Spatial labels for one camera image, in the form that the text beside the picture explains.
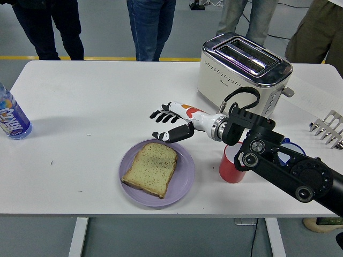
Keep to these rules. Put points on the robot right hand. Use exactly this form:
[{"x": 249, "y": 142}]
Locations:
[{"x": 193, "y": 115}]

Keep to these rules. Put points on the slice of brown bread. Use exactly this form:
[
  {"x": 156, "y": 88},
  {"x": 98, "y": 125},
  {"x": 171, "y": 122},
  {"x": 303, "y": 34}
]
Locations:
[{"x": 151, "y": 168}]

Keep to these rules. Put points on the lilac round plate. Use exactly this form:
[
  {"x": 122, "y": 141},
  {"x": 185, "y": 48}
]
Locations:
[{"x": 182, "y": 171}]

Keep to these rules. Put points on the metal toast rack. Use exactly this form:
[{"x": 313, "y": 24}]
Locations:
[{"x": 328, "y": 128}]

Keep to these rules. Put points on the white table leg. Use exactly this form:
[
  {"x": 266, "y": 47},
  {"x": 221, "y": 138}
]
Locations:
[
  {"x": 276, "y": 238},
  {"x": 78, "y": 238}
]

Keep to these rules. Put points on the red enamel mug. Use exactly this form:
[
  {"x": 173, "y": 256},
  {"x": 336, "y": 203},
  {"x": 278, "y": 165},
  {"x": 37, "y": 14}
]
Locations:
[{"x": 229, "y": 171}]

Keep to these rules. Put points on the person in black trousers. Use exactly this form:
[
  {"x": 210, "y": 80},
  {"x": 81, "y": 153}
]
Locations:
[{"x": 53, "y": 29}]

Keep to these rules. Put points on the blue-label plastic drink bottle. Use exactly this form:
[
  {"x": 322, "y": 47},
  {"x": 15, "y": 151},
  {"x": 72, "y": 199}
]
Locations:
[{"x": 14, "y": 117}]

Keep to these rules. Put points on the beige shoe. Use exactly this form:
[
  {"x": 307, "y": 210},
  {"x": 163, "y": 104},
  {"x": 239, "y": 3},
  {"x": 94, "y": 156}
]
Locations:
[{"x": 312, "y": 225}]

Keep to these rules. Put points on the blue enamel mug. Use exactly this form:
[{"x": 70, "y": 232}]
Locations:
[{"x": 292, "y": 146}]

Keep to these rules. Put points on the person in grey trousers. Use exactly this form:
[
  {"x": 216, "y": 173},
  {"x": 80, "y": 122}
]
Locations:
[{"x": 257, "y": 21}]

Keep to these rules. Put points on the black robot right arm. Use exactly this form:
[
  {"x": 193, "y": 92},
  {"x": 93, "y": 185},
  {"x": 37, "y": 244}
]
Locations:
[{"x": 281, "y": 160}]

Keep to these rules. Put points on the grey box under table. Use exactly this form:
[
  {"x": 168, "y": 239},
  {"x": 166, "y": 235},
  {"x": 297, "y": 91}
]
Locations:
[{"x": 245, "y": 221}]

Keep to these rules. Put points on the black power strip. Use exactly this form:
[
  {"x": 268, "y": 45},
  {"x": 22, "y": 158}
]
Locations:
[{"x": 197, "y": 6}]

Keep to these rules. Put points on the cream and chrome toaster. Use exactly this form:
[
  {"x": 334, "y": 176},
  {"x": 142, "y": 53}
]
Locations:
[{"x": 227, "y": 77}]

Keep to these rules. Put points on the person in blue jeans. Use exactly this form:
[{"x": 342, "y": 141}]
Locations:
[{"x": 152, "y": 29}]

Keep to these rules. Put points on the black table control panel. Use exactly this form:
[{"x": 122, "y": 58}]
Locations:
[{"x": 329, "y": 220}]

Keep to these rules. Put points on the white paper sheet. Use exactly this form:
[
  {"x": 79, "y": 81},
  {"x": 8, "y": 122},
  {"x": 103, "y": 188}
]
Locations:
[{"x": 308, "y": 99}]

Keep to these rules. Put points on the person in olive trousers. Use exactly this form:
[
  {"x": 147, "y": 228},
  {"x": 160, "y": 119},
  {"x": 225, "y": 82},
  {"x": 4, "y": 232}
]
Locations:
[{"x": 316, "y": 34}]

